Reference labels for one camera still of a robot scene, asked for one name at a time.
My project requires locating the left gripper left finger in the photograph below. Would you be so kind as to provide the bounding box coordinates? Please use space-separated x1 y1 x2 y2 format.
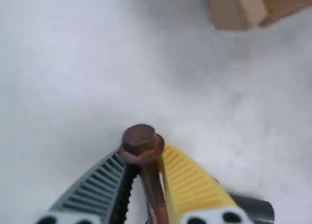
33 149 141 224

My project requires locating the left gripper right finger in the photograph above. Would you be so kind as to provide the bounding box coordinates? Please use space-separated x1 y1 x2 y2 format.
157 143 250 224

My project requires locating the copper hex flange bolt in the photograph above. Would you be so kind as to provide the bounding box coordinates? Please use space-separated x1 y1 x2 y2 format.
117 123 170 224

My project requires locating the black cylindrical sleeve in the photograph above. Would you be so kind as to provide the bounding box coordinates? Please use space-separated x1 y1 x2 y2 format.
212 177 275 224

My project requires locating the cardboard box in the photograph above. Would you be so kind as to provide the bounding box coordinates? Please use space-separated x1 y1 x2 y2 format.
204 0 312 31

